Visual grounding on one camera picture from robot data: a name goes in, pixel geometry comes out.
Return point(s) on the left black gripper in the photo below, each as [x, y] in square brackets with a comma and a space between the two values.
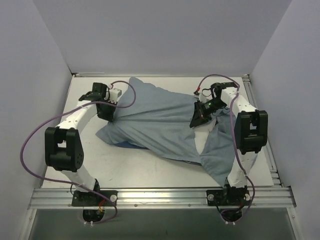
[105, 113]

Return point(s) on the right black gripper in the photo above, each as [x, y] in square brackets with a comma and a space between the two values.
[199, 113]

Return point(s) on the white pillow yellow trim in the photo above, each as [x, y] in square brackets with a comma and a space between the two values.
[203, 134]

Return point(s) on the grey-blue pillowcase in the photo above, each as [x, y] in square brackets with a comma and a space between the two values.
[153, 118]

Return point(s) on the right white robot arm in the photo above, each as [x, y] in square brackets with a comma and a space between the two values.
[249, 128]

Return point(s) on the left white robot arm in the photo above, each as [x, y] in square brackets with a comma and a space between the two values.
[63, 147]

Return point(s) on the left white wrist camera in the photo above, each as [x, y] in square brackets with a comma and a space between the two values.
[113, 95]

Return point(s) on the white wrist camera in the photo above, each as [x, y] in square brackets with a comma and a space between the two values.
[113, 95]
[198, 92]

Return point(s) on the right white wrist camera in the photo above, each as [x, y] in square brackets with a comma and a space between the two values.
[198, 92]

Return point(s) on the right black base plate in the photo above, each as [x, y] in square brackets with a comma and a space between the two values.
[228, 197]

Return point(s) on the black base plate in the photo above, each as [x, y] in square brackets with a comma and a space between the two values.
[228, 197]
[89, 199]

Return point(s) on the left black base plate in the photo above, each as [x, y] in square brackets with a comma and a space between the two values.
[89, 199]

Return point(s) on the aluminium right side rail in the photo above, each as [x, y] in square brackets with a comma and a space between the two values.
[265, 172]

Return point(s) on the aluminium rail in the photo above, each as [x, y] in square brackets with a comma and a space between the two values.
[265, 172]
[161, 198]

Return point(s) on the aluminium front rail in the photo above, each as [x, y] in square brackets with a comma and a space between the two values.
[161, 198]

